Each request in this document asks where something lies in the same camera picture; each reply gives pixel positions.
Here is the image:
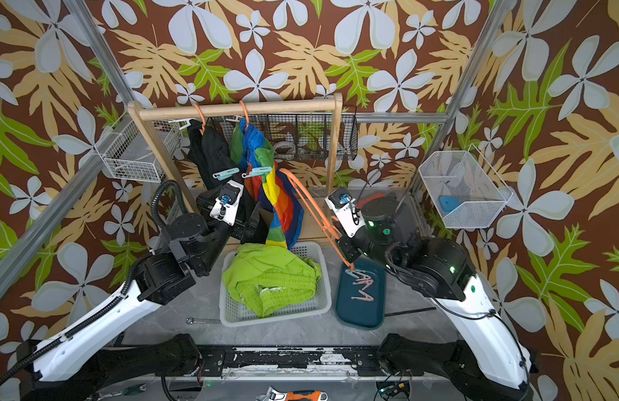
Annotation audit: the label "rainbow striped shorts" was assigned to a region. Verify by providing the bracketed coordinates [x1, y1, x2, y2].
[230, 119, 304, 248]

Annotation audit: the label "orange hanger of green shorts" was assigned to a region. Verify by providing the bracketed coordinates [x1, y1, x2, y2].
[279, 168, 354, 272]

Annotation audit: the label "mint clothespin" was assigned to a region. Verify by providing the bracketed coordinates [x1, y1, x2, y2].
[242, 166, 273, 179]
[212, 167, 240, 181]

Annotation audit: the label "lime green shorts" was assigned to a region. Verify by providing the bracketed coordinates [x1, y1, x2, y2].
[222, 243, 323, 318]

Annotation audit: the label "orange hanger of rainbow shorts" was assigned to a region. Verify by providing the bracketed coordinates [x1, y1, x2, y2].
[239, 100, 250, 128]

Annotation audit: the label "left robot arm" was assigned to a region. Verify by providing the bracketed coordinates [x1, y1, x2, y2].
[0, 176, 264, 400]

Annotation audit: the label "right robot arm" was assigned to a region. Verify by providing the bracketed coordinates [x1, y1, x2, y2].
[325, 188, 536, 400]

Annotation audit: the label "black shorts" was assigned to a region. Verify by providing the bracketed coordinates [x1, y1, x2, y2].
[187, 120, 257, 227]

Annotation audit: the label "orange hanger of black shorts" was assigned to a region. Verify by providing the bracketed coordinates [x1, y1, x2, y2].
[192, 104, 207, 136]

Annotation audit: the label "dark teal tray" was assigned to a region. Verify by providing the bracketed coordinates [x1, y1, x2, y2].
[335, 257, 386, 331]

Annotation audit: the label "white plastic laundry basket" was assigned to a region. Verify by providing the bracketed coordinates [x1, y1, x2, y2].
[220, 242, 332, 327]

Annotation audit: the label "blue object in basket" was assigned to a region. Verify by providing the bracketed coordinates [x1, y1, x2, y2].
[439, 195, 461, 214]

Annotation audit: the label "white mesh basket right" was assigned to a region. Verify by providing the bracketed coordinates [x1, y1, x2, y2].
[418, 150, 513, 230]

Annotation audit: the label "small silver wrench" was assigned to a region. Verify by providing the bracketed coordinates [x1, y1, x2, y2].
[186, 317, 221, 325]

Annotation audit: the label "wooden clothes rack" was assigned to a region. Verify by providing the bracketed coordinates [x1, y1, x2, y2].
[127, 94, 344, 213]

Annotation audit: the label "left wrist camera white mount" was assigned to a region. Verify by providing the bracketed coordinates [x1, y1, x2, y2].
[210, 180, 244, 227]

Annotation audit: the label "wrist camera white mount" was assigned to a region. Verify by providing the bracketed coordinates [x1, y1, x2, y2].
[325, 188, 366, 238]
[210, 180, 244, 227]

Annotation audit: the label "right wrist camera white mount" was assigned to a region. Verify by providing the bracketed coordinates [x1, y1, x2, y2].
[325, 188, 366, 238]

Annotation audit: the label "black wire basket back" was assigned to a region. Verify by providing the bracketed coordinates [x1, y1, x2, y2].
[207, 113, 359, 162]

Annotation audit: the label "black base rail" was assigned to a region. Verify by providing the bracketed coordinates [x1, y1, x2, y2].
[17, 332, 471, 397]

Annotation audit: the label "white wire basket left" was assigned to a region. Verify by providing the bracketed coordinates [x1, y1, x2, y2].
[100, 115, 165, 183]

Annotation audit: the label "orange handled adjustable wrench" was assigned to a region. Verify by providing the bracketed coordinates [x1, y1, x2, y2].
[256, 387, 329, 401]

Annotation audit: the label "aluminium frame post left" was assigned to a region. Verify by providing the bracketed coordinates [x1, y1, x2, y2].
[0, 1, 134, 300]

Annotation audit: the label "aluminium frame post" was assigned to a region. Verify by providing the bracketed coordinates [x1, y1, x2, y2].
[412, 1, 517, 165]
[0, 1, 134, 300]

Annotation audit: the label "green handled screwdriver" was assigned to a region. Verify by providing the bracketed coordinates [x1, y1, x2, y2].
[86, 384, 147, 401]

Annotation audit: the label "aluminium frame post right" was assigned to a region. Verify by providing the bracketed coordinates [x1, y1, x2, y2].
[412, 1, 517, 165]

